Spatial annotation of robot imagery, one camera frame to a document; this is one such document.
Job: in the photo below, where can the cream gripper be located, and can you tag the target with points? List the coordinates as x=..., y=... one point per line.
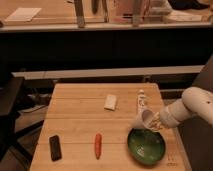
x=155, y=125

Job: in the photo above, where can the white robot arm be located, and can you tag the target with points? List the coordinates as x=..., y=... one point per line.
x=194, y=101

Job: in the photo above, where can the green ceramic bowl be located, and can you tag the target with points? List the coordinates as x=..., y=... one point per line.
x=145, y=146

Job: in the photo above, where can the white bottle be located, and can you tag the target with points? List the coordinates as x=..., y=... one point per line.
x=141, y=101

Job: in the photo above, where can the white sponge block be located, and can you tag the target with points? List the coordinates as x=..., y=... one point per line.
x=110, y=102

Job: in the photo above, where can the black remote control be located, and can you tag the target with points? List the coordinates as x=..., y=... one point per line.
x=55, y=148

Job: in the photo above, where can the black chair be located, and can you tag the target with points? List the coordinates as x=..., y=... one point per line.
x=13, y=99

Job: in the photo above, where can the white paper sheet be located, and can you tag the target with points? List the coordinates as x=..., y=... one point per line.
x=23, y=14

